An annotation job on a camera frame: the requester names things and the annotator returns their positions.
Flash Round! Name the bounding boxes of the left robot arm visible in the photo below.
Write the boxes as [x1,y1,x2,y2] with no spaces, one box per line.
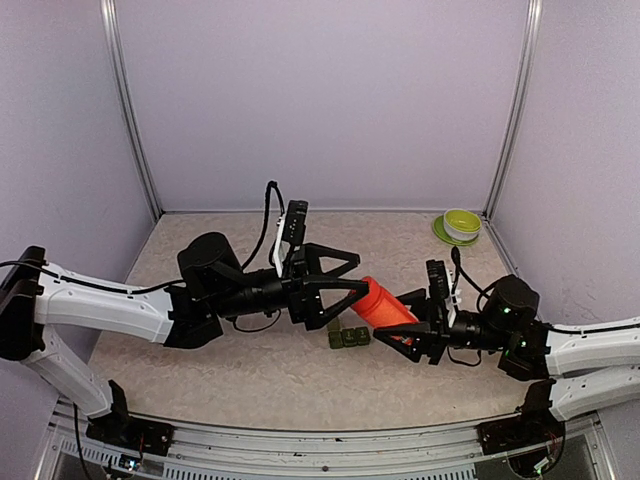
[1,182,369,445]

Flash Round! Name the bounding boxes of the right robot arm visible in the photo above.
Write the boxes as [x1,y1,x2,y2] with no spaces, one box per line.
[374,248,639,444]

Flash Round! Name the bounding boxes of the green plate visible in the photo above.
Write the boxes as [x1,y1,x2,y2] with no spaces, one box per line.
[432,215,480,246]

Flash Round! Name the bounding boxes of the green pill organizer box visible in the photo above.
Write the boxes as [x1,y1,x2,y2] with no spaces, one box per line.
[326,318,371,350]

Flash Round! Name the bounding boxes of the aluminium frame post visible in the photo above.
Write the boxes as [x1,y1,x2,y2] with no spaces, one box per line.
[100,0,164,223]
[483,0,543,223]

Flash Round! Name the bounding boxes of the orange pill bottle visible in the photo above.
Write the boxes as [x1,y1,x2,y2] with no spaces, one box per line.
[351,276,419,331]

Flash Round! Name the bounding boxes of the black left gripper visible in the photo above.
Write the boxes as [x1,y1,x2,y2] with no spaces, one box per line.
[211,243,370,332]

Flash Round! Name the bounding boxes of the front aluminium rail base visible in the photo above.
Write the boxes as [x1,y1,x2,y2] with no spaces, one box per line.
[34,394,616,480]

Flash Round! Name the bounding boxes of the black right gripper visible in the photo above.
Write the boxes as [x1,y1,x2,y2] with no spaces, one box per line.
[374,288,511,365]

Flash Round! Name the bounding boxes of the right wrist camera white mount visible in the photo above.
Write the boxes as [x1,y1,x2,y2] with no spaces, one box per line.
[426,259,460,324]

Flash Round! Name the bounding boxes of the right aluminium frame post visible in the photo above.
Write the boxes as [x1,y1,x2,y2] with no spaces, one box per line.
[483,0,543,223]

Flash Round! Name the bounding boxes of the left aluminium frame post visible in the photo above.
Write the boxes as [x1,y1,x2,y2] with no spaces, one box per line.
[100,0,164,223]

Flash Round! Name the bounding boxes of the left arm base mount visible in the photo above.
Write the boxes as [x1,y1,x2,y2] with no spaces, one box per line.
[86,380,175,457]

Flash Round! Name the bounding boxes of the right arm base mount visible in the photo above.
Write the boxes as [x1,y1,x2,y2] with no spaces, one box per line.
[476,379,566,455]

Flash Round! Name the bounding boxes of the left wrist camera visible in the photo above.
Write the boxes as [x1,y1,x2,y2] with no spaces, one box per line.
[270,200,309,278]

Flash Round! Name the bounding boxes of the lime green bowl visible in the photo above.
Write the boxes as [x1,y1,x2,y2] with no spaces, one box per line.
[443,209,482,234]

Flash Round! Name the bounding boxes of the white bowl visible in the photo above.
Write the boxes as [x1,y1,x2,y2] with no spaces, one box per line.
[443,220,481,243]

